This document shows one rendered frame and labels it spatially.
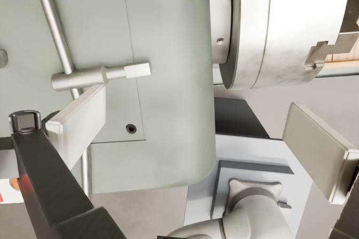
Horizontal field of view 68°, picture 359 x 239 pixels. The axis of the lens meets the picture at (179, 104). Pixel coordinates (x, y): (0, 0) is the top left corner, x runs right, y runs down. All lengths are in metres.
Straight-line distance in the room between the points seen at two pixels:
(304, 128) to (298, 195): 0.94
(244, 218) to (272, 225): 0.08
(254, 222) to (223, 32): 0.58
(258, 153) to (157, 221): 1.33
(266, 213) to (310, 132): 0.70
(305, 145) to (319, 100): 1.67
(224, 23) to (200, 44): 0.07
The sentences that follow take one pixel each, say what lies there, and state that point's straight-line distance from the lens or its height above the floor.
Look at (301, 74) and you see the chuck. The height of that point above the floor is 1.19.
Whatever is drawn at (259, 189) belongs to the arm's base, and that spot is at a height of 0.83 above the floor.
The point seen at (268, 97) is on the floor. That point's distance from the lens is 1.72.
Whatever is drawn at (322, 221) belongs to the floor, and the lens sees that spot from 2.35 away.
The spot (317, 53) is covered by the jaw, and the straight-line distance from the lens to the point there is 0.40.
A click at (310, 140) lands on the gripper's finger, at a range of 0.17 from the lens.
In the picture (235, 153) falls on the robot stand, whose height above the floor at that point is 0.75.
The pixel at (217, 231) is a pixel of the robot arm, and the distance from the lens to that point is 0.85.
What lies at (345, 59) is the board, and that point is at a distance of 0.80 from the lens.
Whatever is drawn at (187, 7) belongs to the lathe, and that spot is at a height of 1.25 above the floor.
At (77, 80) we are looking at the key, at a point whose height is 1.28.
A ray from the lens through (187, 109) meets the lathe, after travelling 0.34.
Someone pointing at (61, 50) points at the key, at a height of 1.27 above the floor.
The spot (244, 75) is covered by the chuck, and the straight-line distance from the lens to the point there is 0.39.
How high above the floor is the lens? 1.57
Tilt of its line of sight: 71 degrees down
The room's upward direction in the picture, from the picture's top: 175 degrees counter-clockwise
